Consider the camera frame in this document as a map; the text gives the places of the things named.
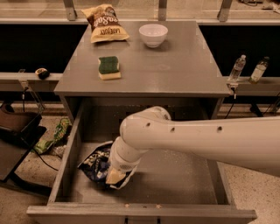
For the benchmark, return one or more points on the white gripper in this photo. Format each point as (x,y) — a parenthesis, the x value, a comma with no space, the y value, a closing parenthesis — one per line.
(124,164)

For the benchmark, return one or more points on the blue chip bag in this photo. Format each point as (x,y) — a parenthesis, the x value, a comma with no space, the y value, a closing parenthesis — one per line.
(96,166)

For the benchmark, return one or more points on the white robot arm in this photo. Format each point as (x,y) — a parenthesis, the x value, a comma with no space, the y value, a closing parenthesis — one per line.
(252,143)

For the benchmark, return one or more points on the open grey top drawer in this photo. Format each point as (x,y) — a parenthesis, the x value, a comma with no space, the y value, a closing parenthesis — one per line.
(175,187)

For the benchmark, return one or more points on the green chip bag on floor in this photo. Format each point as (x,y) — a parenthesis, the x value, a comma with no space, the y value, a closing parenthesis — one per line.
(59,137)

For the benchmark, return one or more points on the grey cabinet counter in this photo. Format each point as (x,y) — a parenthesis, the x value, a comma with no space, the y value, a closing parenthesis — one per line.
(180,74)

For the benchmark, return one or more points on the yellow brown chip bag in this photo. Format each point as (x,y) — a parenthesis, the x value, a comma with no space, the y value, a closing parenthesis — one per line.
(104,24)

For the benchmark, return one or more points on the dark brown bin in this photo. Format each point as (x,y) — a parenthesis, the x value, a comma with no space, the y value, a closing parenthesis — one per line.
(20,128)

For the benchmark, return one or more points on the green yellow sponge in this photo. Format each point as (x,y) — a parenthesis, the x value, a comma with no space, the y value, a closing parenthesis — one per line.
(109,68)

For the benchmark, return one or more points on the black yellow tape measure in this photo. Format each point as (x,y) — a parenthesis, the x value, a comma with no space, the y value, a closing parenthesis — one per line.
(42,73)

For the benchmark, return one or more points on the white bowl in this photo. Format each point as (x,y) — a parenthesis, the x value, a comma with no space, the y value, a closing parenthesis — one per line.
(153,35)

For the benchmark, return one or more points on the clear water bottle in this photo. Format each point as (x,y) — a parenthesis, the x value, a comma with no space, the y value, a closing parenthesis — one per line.
(237,69)

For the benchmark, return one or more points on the yellowish liquid bottle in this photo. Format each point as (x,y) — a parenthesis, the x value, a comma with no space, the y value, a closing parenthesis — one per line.
(259,70)

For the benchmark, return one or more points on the black drawer handle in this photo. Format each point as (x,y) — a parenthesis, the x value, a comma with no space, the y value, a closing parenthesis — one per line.
(142,220)

